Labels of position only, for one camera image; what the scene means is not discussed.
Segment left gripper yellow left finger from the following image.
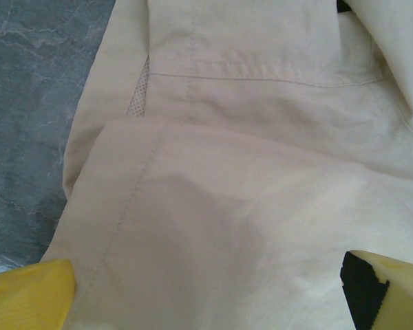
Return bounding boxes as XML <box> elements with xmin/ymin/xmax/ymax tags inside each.
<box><xmin>0</xmin><ymin>258</ymin><xmax>77</xmax><ymax>330</ymax></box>

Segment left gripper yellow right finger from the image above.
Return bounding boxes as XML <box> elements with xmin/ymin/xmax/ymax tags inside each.
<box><xmin>340</xmin><ymin>250</ymin><xmax>413</xmax><ymax>330</ymax></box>

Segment beige shorts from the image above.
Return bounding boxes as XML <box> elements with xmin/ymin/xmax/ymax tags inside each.
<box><xmin>41</xmin><ymin>0</ymin><xmax>413</xmax><ymax>330</ymax></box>

